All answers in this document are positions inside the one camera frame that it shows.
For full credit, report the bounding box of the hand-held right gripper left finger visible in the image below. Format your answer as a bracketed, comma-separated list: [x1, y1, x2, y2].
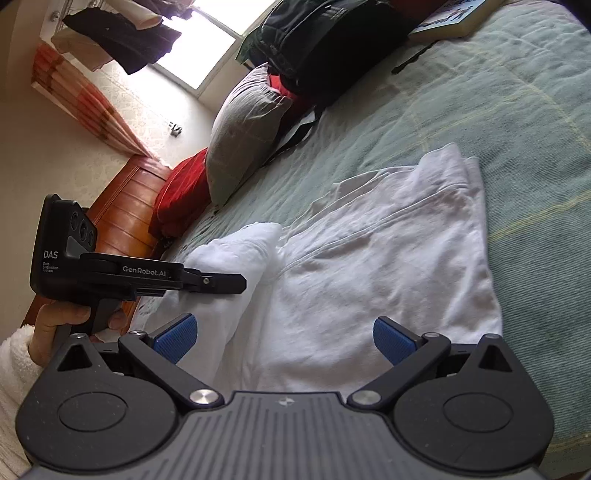
[58, 313, 223, 408]

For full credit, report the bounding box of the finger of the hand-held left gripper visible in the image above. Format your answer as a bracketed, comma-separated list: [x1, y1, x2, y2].
[182, 270, 247, 296]

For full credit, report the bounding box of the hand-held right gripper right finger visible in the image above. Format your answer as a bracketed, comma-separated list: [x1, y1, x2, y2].
[347, 316, 514, 409]

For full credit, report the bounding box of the white printed t-shirt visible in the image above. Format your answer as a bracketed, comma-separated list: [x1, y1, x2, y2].
[134, 143, 504, 398]

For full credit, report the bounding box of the person's left forearm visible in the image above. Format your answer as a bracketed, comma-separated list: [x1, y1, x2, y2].
[0, 325, 58, 478]

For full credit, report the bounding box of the person's left hand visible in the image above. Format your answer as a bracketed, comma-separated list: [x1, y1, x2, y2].
[28, 301, 128, 358]

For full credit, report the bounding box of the wooden headboard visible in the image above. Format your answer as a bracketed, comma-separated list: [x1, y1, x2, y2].
[21, 154, 174, 324]

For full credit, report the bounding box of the red folded quilt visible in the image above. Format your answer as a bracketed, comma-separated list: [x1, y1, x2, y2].
[148, 148, 211, 238]

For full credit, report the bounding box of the grey pillow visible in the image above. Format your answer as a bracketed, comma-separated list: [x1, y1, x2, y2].
[205, 62, 294, 206]

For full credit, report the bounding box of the orange curtain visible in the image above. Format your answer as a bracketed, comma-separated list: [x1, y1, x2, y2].
[31, 41, 160, 160]

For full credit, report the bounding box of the red pillow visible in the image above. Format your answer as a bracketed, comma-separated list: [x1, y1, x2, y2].
[270, 74, 301, 100]

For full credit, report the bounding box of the black hanging long-sleeve top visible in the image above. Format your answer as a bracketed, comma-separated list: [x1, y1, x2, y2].
[62, 9, 183, 75]

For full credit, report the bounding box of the green stool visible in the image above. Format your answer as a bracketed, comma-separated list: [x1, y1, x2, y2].
[238, 34, 264, 68]

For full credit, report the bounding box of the window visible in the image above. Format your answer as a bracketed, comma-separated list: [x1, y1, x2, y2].
[148, 0, 287, 100]

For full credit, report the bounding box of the black backpack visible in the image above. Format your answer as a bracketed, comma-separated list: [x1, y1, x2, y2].
[259, 0, 419, 153]

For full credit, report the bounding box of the blue paperback book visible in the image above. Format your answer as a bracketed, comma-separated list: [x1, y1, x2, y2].
[409, 0, 504, 38]

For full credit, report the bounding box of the black strap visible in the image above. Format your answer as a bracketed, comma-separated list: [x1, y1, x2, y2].
[392, 44, 428, 75]

